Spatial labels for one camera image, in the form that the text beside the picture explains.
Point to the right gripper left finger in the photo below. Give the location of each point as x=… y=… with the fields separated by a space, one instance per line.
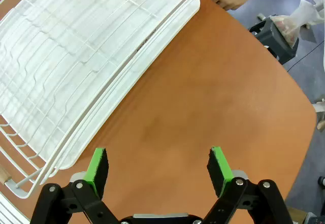
x=95 y=168

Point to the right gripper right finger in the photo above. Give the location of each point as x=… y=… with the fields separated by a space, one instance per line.
x=222 y=173

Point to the white plastic drip tray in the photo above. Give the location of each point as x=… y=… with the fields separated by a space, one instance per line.
x=175 y=23

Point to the grey plastic step stool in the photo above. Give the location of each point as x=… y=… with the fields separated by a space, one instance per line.
x=274 y=39

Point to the translucent plastic bag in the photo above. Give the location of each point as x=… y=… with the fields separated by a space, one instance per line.
x=297 y=18

